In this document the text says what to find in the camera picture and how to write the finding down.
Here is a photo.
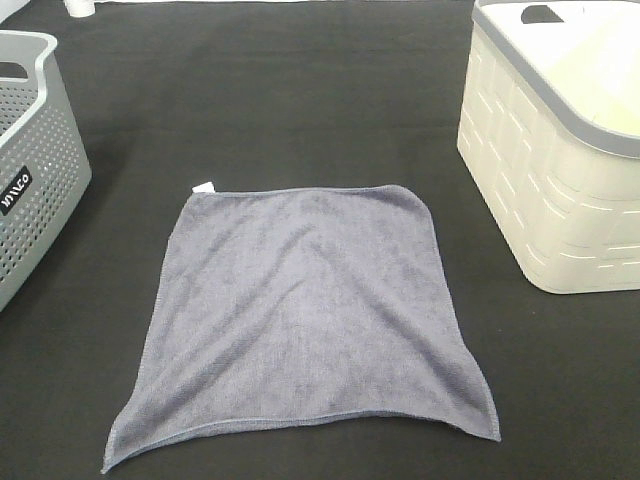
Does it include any grey-blue microfibre towel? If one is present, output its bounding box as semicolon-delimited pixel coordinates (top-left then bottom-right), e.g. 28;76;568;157
103;185;501;470

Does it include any black table cloth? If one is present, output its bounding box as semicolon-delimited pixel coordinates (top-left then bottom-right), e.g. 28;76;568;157
1;1;639;479

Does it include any white plastic basket grey rim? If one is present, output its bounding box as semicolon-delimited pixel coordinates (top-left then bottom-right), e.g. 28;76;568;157
457;1;639;294

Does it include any grey perforated plastic basket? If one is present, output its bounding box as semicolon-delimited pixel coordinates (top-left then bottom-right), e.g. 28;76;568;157
1;30;92;305

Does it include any white cylindrical object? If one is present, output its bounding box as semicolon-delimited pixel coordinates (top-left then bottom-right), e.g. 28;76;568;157
64;0;95;18

